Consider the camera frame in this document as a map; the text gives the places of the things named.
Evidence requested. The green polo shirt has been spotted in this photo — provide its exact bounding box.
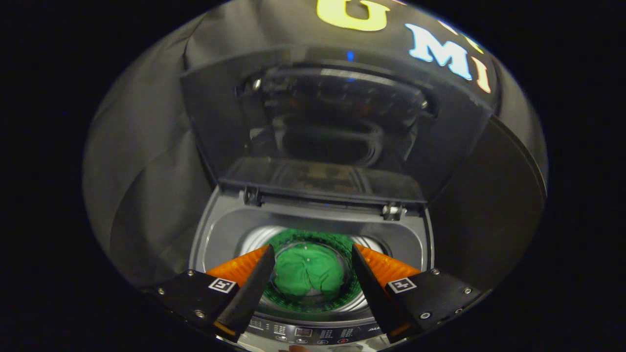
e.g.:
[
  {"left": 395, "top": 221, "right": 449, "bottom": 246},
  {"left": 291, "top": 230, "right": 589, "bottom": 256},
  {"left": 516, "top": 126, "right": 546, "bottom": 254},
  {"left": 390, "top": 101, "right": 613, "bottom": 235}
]
[{"left": 274, "top": 243, "right": 345, "bottom": 299}]

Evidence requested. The dark washing machine lid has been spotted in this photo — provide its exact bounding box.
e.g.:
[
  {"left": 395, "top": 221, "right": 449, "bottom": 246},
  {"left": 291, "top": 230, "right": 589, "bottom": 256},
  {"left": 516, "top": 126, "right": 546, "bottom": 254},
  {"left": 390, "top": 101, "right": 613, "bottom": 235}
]
[{"left": 180, "top": 46, "right": 494, "bottom": 206}]

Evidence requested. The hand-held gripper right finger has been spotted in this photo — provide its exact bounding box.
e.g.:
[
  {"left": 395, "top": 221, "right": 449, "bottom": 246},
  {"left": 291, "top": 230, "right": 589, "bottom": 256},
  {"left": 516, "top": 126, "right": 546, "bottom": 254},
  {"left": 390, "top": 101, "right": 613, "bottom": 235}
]
[{"left": 351, "top": 243, "right": 490, "bottom": 344}]

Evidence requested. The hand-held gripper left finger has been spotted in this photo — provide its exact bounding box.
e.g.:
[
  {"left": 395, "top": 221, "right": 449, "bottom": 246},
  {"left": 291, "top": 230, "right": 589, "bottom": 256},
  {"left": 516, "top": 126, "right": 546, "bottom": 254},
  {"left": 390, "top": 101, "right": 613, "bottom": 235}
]
[{"left": 147, "top": 244, "right": 275, "bottom": 343}]

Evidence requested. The black backdrop cloth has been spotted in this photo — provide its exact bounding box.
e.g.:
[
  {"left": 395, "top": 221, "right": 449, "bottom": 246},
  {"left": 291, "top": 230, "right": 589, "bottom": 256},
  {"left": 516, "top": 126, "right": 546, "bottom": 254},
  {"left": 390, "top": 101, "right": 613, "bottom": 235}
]
[{"left": 82, "top": 0, "right": 548, "bottom": 289}]

